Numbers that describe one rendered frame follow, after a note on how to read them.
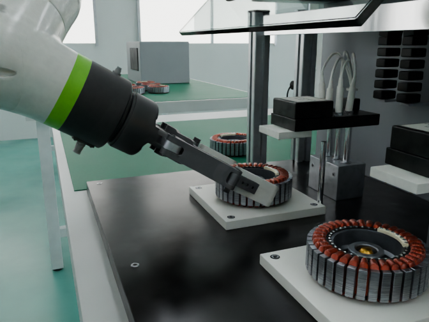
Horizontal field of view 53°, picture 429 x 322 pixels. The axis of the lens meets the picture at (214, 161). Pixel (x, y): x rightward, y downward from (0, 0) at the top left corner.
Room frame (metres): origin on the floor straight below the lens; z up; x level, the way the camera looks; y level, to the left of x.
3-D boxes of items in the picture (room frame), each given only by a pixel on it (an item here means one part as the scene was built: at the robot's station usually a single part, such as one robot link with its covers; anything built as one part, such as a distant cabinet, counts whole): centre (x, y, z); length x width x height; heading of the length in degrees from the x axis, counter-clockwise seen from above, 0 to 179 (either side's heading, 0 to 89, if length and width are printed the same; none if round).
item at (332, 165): (0.66, -0.19, 0.80); 0.08 x 0.05 x 0.06; 21
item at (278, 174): (0.60, -0.06, 0.80); 0.11 x 0.11 x 0.04
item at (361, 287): (0.38, -0.15, 0.80); 0.11 x 0.11 x 0.04
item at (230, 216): (0.60, -0.06, 0.78); 0.15 x 0.15 x 0.01; 21
